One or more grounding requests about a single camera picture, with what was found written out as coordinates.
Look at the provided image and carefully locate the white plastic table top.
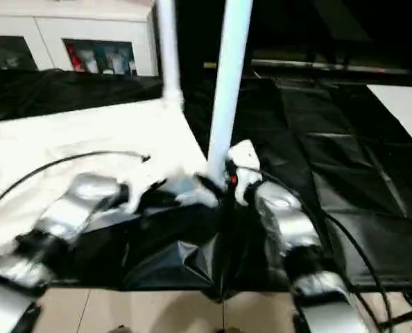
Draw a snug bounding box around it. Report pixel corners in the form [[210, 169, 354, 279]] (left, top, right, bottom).
[[0, 93, 220, 262]]

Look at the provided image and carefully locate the black work mat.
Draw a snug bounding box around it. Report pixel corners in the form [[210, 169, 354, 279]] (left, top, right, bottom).
[[0, 67, 412, 303]]

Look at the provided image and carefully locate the black case with gold label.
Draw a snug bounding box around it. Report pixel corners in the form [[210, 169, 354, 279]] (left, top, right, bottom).
[[153, 0, 256, 88]]

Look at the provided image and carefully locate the dark metal rod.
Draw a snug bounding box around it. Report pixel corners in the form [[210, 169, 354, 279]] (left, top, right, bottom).
[[252, 58, 412, 76]]

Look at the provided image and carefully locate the white flat board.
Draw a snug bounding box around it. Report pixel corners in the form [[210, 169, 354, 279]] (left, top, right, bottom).
[[366, 84, 412, 154]]

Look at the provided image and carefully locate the white glass-door cabinet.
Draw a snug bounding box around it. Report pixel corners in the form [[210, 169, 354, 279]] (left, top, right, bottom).
[[0, 0, 161, 76]]

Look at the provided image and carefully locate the black metal stand leg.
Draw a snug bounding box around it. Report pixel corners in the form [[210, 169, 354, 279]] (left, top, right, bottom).
[[378, 306, 412, 329]]

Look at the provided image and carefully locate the black left wrist camera cable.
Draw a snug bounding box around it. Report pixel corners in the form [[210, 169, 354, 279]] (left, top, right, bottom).
[[0, 150, 152, 220]]

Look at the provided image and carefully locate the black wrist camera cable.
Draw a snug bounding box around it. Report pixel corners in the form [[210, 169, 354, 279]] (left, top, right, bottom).
[[239, 166, 393, 333], [0, 150, 152, 220]]

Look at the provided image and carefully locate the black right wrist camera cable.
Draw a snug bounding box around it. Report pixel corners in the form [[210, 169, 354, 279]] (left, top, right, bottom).
[[239, 166, 393, 333]]

